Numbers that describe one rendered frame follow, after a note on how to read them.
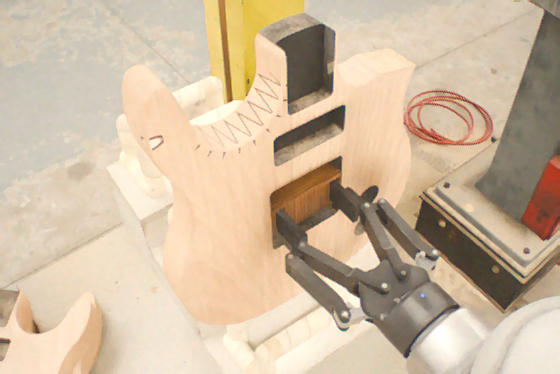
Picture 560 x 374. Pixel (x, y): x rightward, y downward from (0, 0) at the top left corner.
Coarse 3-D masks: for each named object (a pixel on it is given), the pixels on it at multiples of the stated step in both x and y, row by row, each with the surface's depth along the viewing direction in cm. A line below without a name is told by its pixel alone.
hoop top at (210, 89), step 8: (208, 80) 95; (216, 80) 95; (184, 88) 94; (192, 88) 94; (200, 88) 94; (208, 88) 95; (216, 88) 96; (176, 96) 92; (184, 96) 93; (192, 96) 94; (200, 96) 94; (208, 96) 96; (184, 104) 93; (120, 120) 89; (120, 128) 89; (128, 128) 89
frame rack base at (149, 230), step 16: (112, 176) 95; (128, 176) 95; (128, 192) 93; (128, 208) 94; (144, 208) 90; (160, 208) 90; (128, 224) 103; (144, 224) 90; (160, 224) 93; (144, 240) 95; (160, 240) 95; (144, 256) 104
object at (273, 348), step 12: (348, 300) 85; (312, 312) 84; (324, 312) 83; (300, 324) 82; (312, 324) 82; (324, 324) 83; (276, 336) 81; (288, 336) 81; (300, 336) 81; (312, 336) 83; (264, 348) 80; (276, 348) 80; (288, 348) 81; (264, 360) 79
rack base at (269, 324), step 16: (288, 304) 97; (304, 304) 97; (256, 320) 95; (272, 320) 95; (288, 320) 95; (256, 336) 93; (272, 336) 93; (320, 336) 93; (336, 336) 93; (352, 336) 93; (224, 352) 91; (304, 352) 91; (320, 352) 91; (336, 352) 91; (224, 368) 89; (240, 368) 89; (288, 368) 89; (304, 368) 89
